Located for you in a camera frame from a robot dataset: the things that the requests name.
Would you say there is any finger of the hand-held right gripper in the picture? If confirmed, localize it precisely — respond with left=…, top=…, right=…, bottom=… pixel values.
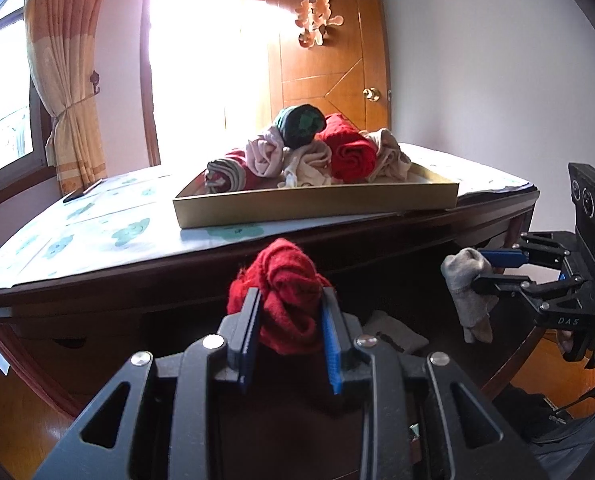
left=471, top=272, right=591, bottom=316
left=479, top=231, right=585, bottom=281

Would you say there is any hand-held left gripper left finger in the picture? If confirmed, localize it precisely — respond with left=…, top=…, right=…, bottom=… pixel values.
left=34, top=287, right=264, bottom=480

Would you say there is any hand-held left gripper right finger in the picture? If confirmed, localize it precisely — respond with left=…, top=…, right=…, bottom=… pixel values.
left=319, top=287, right=548, bottom=480

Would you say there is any grey sock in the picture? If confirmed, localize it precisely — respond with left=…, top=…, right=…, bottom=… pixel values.
left=440, top=247, right=499, bottom=345

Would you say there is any small red underwear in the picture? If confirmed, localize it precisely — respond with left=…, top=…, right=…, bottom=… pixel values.
left=226, top=238, right=334, bottom=357

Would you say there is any dark wooden drawer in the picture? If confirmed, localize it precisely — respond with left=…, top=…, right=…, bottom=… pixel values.
left=217, top=245, right=558, bottom=480

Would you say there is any shallow cardboard box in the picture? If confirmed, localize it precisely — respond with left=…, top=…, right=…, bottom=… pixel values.
left=172, top=142, right=459, bottom=230

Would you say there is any tan beige underwear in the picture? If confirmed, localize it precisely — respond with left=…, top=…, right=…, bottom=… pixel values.
left=361, top=128, right=412, bottom=183

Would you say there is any grey red striped underwear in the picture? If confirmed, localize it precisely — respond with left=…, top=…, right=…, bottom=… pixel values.
left=204, top=157, right=248, bottom=194

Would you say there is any dark red underwear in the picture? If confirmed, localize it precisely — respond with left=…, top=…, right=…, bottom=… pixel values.
left=224, top=148, right=252, bottom=192

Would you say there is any bright red underwear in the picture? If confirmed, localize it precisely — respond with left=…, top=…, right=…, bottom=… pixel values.
left=317, top=112, right=378, bottom=184

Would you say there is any pink underwear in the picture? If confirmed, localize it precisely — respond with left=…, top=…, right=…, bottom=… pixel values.
left=244, top=126, right=290, bottom=179

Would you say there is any cream white underwear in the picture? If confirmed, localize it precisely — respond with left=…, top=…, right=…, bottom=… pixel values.
left=276, top=139, right=334, bottom=190

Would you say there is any green underwear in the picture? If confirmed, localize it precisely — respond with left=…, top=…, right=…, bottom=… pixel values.
left=271, top=104, right=328, bottom=150

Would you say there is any person's right hand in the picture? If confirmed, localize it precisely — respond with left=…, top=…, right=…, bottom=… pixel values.
left=556, top=329, right=577, bottom=357

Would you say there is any dark wooden table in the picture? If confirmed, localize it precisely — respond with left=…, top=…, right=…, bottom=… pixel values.
left=0, top=187, right=541, bottom=421

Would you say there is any cloud print tablecloth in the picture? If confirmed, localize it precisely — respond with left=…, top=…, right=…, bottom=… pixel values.
left=0, top=142, right=538, bottom=376

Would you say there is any person's grey trouser leg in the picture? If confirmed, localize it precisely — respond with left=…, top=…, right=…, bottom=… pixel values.
left=527, top=425, right=595, bottom=480

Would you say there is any dark phone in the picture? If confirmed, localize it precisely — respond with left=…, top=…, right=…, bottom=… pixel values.
left=62, top=180, right=103, bottom=204

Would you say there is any wooden door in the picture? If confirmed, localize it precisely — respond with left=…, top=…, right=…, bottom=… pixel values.
left=266, top=0, right=393, bottom=143

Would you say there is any beige orange curtain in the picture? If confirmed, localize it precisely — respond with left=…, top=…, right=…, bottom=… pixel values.
left=24, top=0, right=150, bottom=196

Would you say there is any paper door decoration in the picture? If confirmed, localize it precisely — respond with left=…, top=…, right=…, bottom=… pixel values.
left=294, top=0, right=344, bottom=50

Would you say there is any window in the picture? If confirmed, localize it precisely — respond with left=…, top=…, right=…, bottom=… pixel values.
left=0, top=0, right=53, bottom=186

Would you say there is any black cable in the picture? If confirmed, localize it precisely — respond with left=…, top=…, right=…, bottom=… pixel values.
left=547, top=360, right=595, bottom=423

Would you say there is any dark wooden door frame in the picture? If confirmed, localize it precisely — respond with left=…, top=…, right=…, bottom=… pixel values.
left=140, top=0, right=278, bottom=168

